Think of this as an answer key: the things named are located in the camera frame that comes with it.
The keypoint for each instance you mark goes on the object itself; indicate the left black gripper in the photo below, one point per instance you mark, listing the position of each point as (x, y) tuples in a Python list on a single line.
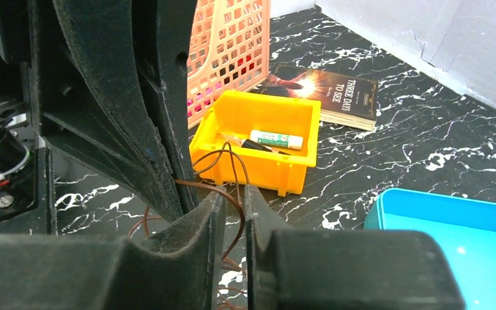
[(85, 95)]

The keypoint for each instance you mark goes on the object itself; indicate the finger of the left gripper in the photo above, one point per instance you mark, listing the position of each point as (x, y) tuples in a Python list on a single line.
[(161, 32)]

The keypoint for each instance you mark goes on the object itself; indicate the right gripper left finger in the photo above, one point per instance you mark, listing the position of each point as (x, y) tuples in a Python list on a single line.
[(175, 269)]

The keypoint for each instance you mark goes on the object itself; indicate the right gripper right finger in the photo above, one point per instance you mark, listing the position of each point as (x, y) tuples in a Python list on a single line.
[(293, 268)]

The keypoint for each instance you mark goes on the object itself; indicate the peach plastic file organizer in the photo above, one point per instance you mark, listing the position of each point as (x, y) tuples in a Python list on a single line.
[(229, 50)]

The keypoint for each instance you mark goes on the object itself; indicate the yellow plastic bin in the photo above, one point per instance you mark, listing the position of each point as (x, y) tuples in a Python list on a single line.
[(217, 154)]

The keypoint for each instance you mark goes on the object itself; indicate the green white glue stick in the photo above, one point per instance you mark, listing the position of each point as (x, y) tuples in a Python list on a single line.
[(277, 140)]

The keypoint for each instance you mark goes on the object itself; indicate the black marker in bin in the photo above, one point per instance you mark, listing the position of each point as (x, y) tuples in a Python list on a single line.
[(250, 144)]

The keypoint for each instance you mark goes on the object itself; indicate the dark paperback book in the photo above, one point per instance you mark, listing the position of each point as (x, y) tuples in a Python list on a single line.
[(345, 100)]

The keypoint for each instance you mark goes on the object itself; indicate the teal square tray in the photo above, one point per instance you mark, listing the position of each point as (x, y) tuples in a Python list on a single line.
[(465, 230)]

